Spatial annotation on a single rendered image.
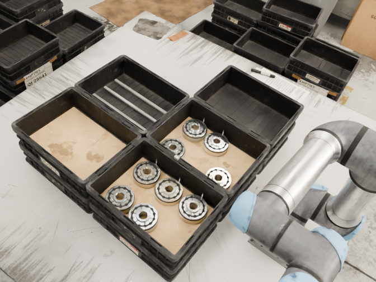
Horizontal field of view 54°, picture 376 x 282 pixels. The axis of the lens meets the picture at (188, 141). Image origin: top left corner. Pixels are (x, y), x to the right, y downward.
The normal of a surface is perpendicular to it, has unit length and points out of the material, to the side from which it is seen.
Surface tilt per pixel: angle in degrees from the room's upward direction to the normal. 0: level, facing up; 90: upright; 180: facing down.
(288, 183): 9
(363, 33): 73
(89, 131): 0
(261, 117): 0
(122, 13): 0
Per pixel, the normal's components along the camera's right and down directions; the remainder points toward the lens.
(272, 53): 0.11, -0.62
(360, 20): -0.49, 0.44
